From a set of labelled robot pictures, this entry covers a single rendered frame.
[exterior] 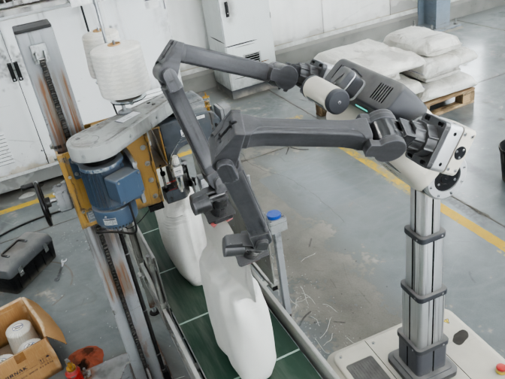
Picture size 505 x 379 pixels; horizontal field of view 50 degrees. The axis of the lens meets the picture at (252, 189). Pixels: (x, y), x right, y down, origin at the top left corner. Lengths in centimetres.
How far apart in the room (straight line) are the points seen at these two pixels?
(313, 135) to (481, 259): 233
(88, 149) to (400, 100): 96
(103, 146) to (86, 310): 181
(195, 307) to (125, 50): 133
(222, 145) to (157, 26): 370
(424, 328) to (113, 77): 142
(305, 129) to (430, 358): 134
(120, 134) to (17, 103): 299
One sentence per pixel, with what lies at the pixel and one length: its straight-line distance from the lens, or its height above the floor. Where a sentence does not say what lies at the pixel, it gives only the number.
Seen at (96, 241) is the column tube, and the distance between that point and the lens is 227.
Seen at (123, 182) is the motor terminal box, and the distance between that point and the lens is 182.
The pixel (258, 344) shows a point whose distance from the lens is 209.
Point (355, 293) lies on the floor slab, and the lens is 316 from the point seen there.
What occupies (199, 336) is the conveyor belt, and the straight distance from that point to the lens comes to 250.
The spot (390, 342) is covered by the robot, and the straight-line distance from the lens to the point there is 254.
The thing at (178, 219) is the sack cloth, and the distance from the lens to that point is 255.
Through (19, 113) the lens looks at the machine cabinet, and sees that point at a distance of 483.
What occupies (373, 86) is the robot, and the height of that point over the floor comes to 154.
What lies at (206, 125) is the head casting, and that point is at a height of 128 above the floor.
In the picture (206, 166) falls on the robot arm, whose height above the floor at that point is 131.
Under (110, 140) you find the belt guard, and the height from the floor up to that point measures 142.
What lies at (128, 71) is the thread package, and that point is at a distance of 178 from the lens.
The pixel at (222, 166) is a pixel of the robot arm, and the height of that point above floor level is 155.
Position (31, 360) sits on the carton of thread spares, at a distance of 307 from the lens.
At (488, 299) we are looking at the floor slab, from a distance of 318.
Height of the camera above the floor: 209
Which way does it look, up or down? 30 degrees down
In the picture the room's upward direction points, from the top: 9 degrees counter-clockwise
